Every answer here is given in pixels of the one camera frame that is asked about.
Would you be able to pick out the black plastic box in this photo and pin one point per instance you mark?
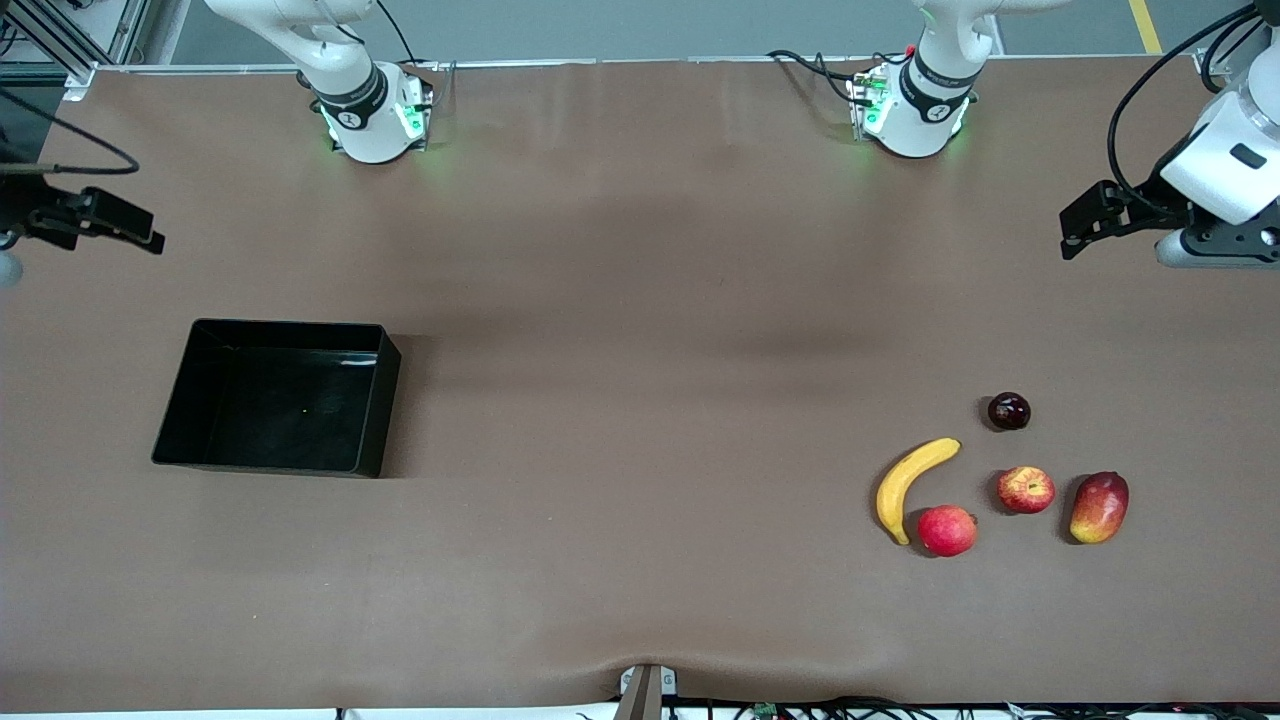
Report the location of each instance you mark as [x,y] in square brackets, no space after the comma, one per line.
[280,410]

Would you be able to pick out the red yellow apple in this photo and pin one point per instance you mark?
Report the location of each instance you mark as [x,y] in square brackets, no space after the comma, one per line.
[1025,490]

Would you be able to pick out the yellow banana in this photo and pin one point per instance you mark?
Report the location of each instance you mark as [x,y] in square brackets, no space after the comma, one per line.
[895,490]

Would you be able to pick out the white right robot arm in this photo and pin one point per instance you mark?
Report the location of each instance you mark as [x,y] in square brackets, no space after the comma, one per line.
[350,100]

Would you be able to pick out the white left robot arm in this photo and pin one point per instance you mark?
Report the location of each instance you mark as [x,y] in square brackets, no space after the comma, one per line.
[930,90]

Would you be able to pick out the dark red plum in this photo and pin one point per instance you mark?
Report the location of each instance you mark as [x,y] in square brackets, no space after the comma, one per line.
[1008,412]

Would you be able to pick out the red yellow mango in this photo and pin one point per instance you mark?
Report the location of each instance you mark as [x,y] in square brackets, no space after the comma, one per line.
[1098,508]

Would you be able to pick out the round red apple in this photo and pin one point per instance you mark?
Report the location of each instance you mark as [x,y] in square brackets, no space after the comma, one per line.
[945,530]

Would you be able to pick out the brown table mat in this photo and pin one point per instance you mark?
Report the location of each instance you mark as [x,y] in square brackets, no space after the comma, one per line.
[600,450]

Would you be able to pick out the small green circuit board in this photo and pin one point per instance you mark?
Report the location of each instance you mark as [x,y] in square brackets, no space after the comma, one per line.
[765,711]

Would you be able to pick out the metal table edge clamp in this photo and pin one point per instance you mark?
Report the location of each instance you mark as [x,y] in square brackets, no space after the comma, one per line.
[640,695]

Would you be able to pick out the aluminium frame post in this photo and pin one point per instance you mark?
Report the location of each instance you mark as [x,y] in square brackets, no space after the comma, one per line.
[1208,62]

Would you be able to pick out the aluminium frame structure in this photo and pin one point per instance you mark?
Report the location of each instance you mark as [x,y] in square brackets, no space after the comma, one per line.
[75,62]

